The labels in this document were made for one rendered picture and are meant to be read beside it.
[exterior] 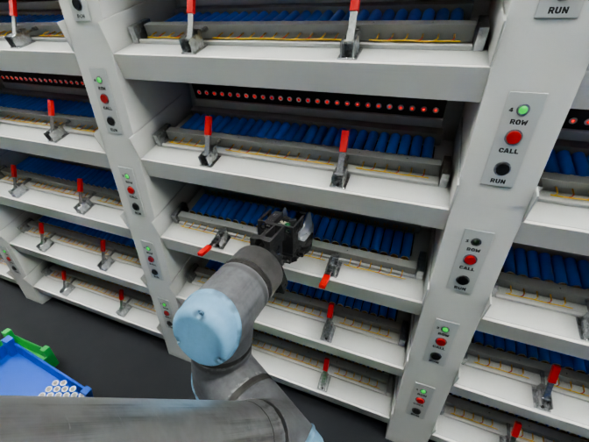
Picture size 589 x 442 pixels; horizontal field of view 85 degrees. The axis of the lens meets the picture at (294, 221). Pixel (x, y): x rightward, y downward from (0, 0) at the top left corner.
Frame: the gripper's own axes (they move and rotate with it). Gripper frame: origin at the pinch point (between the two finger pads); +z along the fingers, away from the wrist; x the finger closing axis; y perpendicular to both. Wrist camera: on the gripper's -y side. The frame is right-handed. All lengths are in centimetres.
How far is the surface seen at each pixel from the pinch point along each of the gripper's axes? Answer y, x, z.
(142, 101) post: 24.5, 33.3, -6.1
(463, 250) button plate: 6.8, -30.7, -9.0
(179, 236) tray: -5.8, 28.6, -7.2
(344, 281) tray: -6.2, -12.2, -7.6
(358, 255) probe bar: -2.1, -13.7, -3.6
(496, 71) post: 32.6, -28.0, -10.4
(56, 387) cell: -47, 58, -31
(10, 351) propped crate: -44, 78, -29
